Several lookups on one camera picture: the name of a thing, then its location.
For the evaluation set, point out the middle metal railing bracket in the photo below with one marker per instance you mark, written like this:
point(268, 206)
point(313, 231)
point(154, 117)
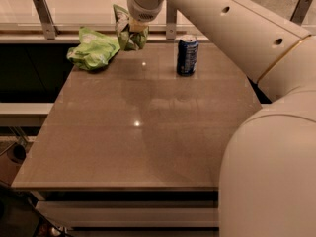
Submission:
point(171, 21)

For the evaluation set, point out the blue soda can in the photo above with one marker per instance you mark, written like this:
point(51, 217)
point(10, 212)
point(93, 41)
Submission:
point(187, 55)

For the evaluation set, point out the metal railing bracket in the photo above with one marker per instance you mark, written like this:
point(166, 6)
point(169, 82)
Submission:
point(49, 29)
point(171, 21)
point(300, 11)

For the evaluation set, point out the right metal railing bracket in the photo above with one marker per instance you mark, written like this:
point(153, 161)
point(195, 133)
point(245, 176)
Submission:
point(300, 11)

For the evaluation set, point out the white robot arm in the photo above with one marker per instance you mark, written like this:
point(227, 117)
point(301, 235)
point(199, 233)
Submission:
point(267, 184)

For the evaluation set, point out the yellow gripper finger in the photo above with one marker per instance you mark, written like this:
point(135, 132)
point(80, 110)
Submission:
point(137, 26)

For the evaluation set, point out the green jalapeno chip bag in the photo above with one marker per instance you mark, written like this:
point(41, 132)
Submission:
point(128, 40)

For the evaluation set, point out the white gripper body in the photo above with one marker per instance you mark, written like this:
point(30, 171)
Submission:
point(142, 8)

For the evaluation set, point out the green rice chip bag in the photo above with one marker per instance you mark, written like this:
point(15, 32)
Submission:
point(94, 51)

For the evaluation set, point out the left metal railing bracket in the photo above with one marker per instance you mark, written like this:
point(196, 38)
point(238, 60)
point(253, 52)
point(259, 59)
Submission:
point(49, 29)

